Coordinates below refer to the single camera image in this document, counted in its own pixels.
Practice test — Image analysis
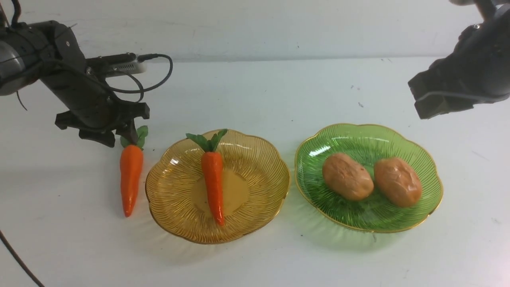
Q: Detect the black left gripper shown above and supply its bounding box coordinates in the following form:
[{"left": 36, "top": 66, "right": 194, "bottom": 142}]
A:
[{"left": 29, "top": 21, "right": 151, "bottom": 148}]

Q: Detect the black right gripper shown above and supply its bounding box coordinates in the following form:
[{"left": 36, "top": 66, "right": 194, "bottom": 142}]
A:
[{"left": 408, "top": 4, "right": 509, "bottom": 120}]

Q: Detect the toy potato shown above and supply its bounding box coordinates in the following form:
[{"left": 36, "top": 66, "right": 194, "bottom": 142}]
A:
[
  {"left": 322, "top": 153, "right": 375, "bottom": 201},
  {"left": 374, "top": 157, "right": 423, "bottom": 208}
]

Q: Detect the toy carrot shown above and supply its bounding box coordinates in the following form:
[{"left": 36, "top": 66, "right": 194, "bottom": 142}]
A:
[
  {"left": 186, "top": 129, "right": 228, "bottom": 226},
  {"left": 120, "top": 125, "right": 148, "bottom": 218}
]

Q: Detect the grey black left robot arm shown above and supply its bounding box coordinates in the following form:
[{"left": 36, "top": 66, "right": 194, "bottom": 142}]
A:
[{"left": 1, "top": 21, "right": 150, "bottom": 147}]

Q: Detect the green ribbed plastic plate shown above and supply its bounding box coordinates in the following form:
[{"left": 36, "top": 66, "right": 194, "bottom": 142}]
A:
[{"left": 294, "top": 123, "right": 444, "bottom": 233}]

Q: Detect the amber ribbed plastic plate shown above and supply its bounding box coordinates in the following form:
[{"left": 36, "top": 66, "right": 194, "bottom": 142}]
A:
[{"left": 145, "top": 130, "right": 291, "bottom": 244}]

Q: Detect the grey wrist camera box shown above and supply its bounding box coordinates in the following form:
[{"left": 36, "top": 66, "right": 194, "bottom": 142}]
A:
[{"left": 86, "top": 53, "right": 147, "bottom": 78}]

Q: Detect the black floor cable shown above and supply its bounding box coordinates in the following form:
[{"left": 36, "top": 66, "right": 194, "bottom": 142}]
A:
[{"left": 0, "top": 230, "right": 45, "bottom": 287}]

